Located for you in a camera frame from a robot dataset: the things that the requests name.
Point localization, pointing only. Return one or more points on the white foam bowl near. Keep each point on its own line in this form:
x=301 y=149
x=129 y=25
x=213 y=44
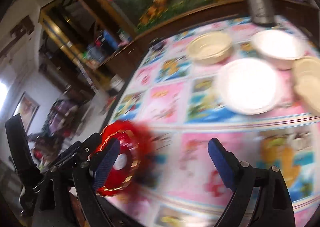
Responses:
x=249 y=86

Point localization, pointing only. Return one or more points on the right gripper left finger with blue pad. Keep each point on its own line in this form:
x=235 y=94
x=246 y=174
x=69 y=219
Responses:
x=84 y=168

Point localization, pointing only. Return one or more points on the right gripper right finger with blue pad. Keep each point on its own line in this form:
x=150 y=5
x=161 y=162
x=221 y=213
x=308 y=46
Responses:
x=273 y=206

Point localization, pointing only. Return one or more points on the framed wall painting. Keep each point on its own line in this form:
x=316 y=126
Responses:
x=27 y=107

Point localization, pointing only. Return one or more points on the white foam bowl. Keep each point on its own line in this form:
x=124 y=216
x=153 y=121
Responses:
x=249 y=86
x=279 y=48

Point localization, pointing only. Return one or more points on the white plastic bucket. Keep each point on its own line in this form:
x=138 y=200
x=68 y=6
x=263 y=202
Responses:
x=116 y=85

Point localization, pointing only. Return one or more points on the beige plastic bowl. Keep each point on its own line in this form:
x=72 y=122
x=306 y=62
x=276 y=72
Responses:
x=305 y=73
x=210 y=48

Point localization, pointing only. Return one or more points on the colourful fruit pattern tablecloth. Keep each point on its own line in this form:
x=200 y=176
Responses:
x=177 y=101

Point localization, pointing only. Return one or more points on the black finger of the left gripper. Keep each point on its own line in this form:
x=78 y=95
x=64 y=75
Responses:
x=27 y=171

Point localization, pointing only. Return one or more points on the small black motor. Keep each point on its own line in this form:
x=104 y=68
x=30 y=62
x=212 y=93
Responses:
x=157 y=44

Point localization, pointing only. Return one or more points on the white foam bowl far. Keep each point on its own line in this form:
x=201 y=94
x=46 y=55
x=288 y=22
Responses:
x=279 y=48

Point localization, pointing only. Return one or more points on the wooden chair with clothes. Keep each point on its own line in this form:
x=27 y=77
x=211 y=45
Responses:
x=60 y=126

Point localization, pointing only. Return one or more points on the red plastic plate with sticker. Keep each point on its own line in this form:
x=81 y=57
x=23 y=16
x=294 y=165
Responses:
x=125 y=147

